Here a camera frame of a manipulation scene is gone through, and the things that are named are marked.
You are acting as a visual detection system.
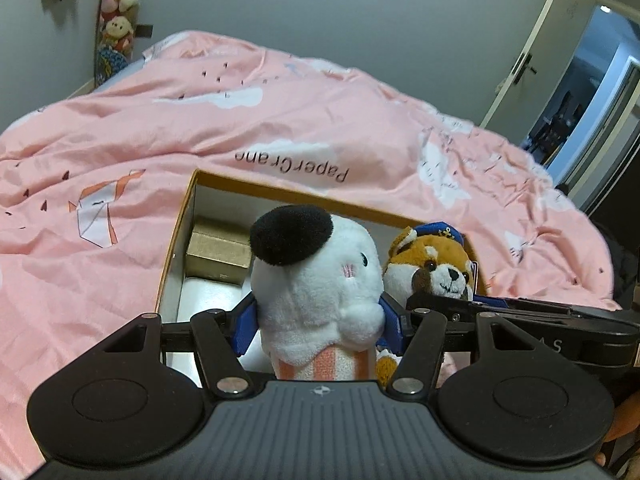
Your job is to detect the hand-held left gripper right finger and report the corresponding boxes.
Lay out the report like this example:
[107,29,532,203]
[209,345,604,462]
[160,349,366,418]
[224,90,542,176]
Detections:
[377,295,531,395]

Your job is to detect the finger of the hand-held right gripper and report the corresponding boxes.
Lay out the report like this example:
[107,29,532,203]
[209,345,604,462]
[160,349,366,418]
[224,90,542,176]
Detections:
[406,292,521,322]

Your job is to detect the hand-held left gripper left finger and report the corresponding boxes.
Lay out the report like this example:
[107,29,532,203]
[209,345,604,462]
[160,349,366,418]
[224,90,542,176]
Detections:
[102,296,259,395]

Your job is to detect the red panda plush toy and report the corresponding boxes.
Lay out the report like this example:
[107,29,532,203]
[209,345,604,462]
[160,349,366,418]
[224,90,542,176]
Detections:
[375,220,481,386]

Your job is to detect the white striped plush toy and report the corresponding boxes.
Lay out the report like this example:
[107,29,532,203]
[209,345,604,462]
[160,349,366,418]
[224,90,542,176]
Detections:
[249,205,385,382]

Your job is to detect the orange cardboard box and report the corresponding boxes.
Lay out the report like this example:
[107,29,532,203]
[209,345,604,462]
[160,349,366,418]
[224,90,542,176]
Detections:
[155,169,485,361]

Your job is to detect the person's right hand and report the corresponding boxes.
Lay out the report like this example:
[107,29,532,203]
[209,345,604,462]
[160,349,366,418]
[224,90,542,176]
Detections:
[605,390,640,480]

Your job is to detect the small white box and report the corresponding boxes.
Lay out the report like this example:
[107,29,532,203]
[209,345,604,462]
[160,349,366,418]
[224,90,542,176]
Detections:
[177,274,253,322]

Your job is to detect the small gold box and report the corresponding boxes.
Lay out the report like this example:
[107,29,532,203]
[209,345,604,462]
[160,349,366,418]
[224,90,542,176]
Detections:
[186,216,255,286]

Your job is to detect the dark cloth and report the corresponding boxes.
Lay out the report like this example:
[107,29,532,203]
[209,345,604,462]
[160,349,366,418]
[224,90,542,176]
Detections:
[597,222,640,312]

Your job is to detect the pink printed blanket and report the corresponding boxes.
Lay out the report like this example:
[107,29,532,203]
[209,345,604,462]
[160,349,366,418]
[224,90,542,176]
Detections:
[0,30,623,471]

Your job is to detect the white door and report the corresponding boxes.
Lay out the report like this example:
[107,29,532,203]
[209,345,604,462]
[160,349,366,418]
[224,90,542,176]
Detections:
[479,0,598,133]

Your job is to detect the blue patterned plush toy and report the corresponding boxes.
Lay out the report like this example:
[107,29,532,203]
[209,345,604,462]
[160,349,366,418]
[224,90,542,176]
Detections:
[94,47,132,87]

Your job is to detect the cream red plush toy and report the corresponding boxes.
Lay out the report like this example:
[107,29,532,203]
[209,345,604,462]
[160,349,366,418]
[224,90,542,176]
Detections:
[101,15,137,52]

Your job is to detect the black door handle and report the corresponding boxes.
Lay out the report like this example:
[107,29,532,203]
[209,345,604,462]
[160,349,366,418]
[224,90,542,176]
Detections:
[512,54,537,86]

